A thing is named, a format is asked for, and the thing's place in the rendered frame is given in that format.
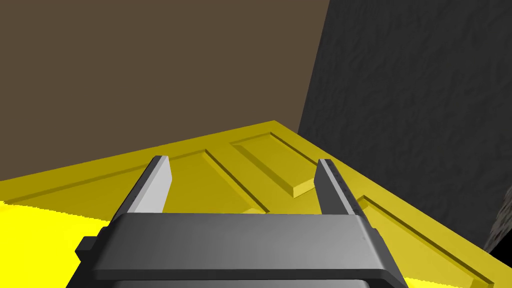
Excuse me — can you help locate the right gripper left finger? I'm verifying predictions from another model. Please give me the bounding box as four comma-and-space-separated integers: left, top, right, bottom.
111, 155, 173, 222

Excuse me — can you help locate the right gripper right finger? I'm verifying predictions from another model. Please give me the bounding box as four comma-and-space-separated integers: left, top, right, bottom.
313, 158, 370, 220

